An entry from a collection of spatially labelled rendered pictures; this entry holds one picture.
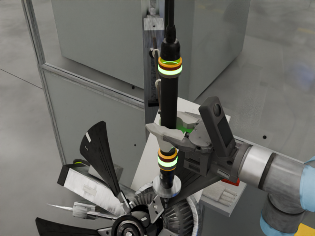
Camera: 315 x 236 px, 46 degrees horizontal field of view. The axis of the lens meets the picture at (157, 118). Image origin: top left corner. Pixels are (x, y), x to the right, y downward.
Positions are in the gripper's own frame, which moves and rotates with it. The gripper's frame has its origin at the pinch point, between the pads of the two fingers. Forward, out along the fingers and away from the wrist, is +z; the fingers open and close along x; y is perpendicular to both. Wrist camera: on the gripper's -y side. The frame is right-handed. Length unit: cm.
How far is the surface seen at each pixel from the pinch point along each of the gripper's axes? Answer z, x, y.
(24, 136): 184, 83, 167
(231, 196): -7, 50, 79
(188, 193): -5.3, 7.5, 30.6
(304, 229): -37, 35, 59
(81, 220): 89, 45, 167
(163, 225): 0.8, 5.1, 48.2
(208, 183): -9.7, 10.2, 26.2
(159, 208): 2.1, 4.6, 39.7
